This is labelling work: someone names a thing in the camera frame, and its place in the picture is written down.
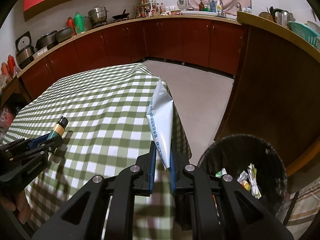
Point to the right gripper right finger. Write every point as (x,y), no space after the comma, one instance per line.
(220,208)

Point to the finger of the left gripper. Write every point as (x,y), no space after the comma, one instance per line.
(23,145)
(50,145)

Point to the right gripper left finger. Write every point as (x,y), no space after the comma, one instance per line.
(103,208)

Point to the green orange small bottle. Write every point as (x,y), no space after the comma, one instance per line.
(59,128)

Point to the green white wrapper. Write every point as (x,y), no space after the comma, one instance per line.
(252,175)

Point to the white toothpaste tube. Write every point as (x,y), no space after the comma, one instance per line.
(160,118)

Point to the black trash bin with liner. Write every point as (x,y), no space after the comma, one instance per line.
(237,153)

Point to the red lower kitchen cabinets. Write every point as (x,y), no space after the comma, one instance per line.
(206,43)

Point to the left human hand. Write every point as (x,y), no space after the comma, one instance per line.
(20,204)

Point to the green checked tablecloth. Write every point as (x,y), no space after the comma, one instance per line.
(107,131)

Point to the striped fabric at right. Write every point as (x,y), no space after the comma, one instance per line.
(301,213)

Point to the white rice cooker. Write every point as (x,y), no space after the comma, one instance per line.
(24,50)

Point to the dark cooking pot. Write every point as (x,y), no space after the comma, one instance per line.
(47,40)

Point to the brown wooden counter partition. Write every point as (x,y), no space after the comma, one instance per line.
(275,95)

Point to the red thermos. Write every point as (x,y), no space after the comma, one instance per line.
(70,23)

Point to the green thermos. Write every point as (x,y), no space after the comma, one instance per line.
(79,22)

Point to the steel stock pot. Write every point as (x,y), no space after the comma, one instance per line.
(98,15)

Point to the black wok pan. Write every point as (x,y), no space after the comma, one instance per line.
(121,17)

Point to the chrome sink faucet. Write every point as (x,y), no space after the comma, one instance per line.
(217,7)

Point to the teal plastic basket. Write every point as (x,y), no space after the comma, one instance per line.
(304,32)

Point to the steel electric kettle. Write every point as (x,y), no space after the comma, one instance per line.
(281,17)

